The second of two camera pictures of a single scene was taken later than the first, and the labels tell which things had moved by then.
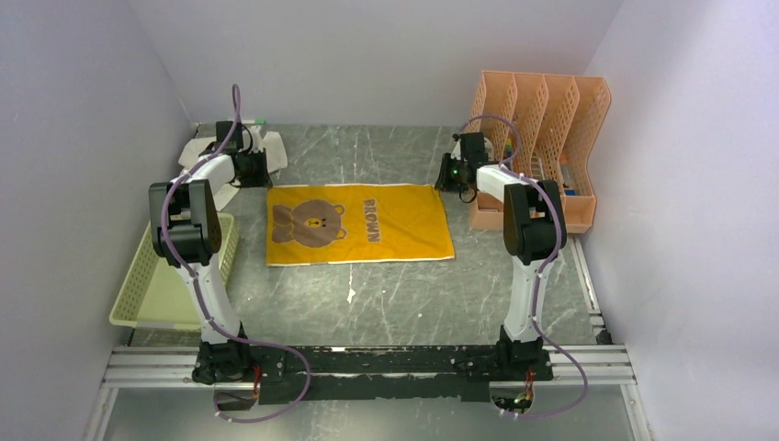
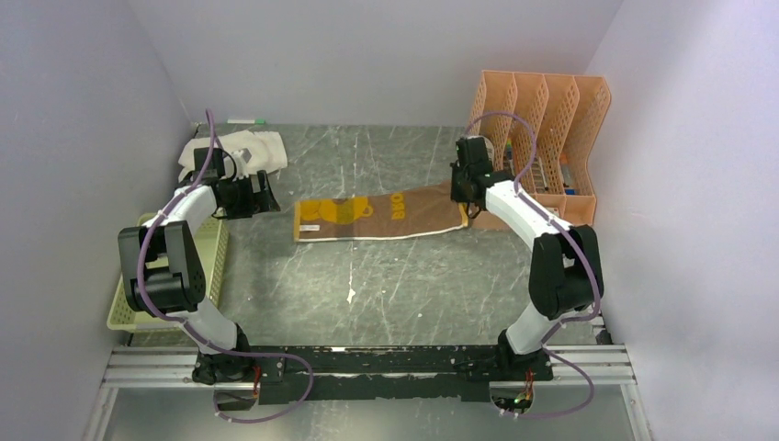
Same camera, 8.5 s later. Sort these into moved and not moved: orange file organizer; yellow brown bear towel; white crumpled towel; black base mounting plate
Moved: yellow brown bear towel
Not moved: orange file organizer; black base mounting plate; white crumpled towel
